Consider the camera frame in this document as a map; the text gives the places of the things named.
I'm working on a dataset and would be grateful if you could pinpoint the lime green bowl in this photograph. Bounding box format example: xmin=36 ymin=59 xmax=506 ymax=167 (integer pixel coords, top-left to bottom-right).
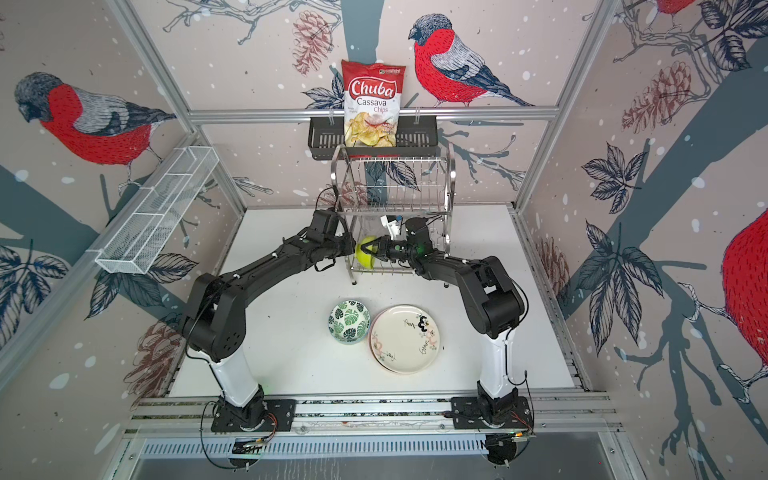
xmin=355 ymin=236 xmax=376 ymax=270

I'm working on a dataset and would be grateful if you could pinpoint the leaf pattern bowl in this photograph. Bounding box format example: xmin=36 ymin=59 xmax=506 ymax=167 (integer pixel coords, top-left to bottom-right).
xmin=328 ymin=300 xmax=372 ymax=344

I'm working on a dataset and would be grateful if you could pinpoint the white painted ceramic plate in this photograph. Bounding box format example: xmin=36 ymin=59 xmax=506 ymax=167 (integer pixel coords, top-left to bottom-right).
xmin=369 ymin=305 xmax=441 ymax=375

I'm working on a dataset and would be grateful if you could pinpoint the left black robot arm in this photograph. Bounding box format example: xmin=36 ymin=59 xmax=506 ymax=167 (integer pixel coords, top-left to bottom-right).
xmin=181 ymin=209 xmax=355 ymax=432

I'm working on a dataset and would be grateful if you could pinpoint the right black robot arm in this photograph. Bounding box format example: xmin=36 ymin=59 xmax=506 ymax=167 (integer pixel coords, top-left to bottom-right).
xmin=358 ymin=217 xmax=533 ymax=429

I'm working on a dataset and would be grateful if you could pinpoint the steel two-tier dish rack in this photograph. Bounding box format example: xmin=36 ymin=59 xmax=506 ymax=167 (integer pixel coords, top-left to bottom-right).
xmin=331 ymin=144 xmax=457 ymax=285

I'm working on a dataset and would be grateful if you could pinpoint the red Chuba chips bag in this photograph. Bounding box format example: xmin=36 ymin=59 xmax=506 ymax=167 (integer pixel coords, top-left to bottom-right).
xmin=341 ymin=60 xmax=406 ymax=148

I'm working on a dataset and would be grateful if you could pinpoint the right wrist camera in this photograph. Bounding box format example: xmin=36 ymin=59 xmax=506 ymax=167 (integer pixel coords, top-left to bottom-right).
xmin=380 ymin=215 xmax=403 ymax=240

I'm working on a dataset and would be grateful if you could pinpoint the black wall basket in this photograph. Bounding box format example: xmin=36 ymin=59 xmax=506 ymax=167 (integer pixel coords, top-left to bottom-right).
xmin=308 ymin=114 xmax=440 ymax=160

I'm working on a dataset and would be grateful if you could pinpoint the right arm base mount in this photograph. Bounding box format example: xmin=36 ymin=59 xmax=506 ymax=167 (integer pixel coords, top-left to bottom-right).
xmin=443 ymin=396 xmax=534 ymax=431

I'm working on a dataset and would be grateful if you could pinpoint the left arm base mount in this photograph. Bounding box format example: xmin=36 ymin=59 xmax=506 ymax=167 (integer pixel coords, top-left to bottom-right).
xmin=211 ymin=397 xmax=297 ymax=433

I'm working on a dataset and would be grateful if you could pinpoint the white wire mesh shelf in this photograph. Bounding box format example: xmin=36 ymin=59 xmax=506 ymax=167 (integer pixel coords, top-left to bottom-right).
xmin=95 ymin=146 xmax=219 ymax=274

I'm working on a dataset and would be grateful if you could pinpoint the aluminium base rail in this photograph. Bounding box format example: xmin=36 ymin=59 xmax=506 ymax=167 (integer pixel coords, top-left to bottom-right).
xmin=125 ymin=389 xmax=624 ymax=436

